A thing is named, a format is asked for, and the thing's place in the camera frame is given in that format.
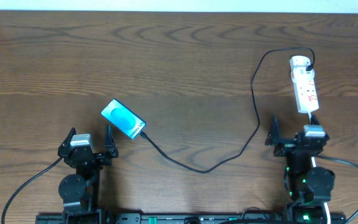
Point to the white power strip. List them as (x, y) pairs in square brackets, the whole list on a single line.
[(304, 86)]

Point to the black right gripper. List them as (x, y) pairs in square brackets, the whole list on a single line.
[(273, 137)]

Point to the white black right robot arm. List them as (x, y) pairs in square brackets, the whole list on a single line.
[(309, 185)]

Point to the blue screen smartphone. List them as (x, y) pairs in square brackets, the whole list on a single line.
[(123, 118)]

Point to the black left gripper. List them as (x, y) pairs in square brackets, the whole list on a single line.
[(89, 156)]

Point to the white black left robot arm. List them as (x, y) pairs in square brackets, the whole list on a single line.
[(80, 191)]

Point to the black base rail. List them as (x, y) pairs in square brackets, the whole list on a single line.
[(136, 218)]

